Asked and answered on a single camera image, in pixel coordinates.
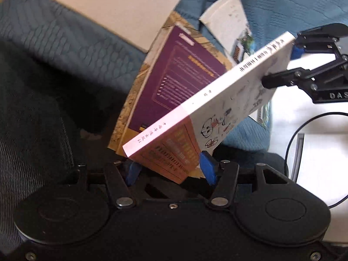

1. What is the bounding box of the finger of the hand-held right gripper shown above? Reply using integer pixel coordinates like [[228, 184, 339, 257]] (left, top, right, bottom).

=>
[[291, 23, 348, 60], [262, 58, 348, 91]]

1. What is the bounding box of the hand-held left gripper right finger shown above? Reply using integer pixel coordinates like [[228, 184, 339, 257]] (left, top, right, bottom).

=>
[[199, 150, 293, 210]]

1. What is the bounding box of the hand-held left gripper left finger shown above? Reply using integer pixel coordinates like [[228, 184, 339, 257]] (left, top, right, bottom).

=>
[[73, 160, 142, 210]]

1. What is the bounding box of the white cartoon book orange cover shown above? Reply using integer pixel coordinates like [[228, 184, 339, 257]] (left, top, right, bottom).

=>
[[122, 31, 296, 184]]

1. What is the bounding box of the tan ink painting book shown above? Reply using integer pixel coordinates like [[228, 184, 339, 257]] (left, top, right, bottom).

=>
[[107, 11, 234, 155]]

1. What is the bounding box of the white flat board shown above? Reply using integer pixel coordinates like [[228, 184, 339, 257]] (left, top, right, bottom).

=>
[[295, 133, 348, 199]]

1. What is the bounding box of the dark grey seat cushion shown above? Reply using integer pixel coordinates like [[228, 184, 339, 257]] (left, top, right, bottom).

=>
[[0, 39, 115, 251]]

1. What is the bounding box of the blue quilted bag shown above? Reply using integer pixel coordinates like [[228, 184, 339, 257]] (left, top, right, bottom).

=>
[[0, 0, 348, 153]]

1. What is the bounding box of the plain beige book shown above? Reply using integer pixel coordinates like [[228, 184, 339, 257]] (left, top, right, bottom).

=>
[[49, 0, 183, 53]]

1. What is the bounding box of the black cable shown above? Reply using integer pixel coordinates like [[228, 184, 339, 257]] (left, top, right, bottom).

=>
[[283, 111, 348, 208]]

